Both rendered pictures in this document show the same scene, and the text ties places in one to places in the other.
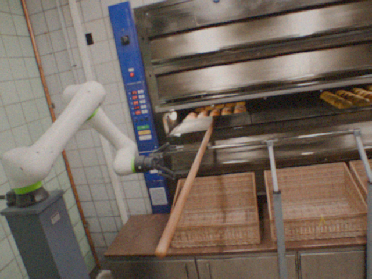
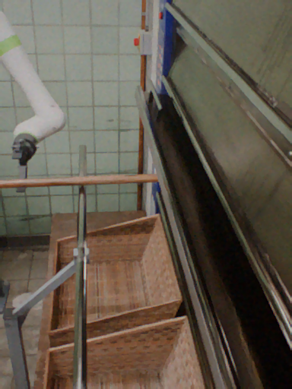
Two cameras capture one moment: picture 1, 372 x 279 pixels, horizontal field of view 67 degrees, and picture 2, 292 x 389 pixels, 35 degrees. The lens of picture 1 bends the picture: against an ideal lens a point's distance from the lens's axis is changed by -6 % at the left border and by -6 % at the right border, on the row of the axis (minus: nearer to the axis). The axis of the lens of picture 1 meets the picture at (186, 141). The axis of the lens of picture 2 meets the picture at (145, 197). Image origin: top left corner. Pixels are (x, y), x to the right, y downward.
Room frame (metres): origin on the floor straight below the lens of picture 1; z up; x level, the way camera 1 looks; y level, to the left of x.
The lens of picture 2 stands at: (1.40, -1.49, 1.98)
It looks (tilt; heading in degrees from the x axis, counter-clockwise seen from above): 31 degrees down; 69
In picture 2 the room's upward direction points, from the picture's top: 2 degrees clockwise
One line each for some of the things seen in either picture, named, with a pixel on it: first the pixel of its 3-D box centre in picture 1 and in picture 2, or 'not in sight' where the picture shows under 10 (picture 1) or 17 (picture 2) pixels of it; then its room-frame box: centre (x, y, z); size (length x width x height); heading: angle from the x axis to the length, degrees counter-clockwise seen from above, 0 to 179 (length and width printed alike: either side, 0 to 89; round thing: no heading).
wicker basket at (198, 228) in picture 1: (215, 208); (111, 279); (1.78, -0.11, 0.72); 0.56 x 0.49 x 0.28; 77
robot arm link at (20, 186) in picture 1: (23, 168); not in sight; (1.22, 0.73, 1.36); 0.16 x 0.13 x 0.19; 48
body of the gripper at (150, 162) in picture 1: (154, 163); (23, 154); (1.51, 0.18, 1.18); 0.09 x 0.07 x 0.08; 78
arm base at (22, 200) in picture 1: (21, 195); not in sight; (1.24, 0.79, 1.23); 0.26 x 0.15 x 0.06; 76
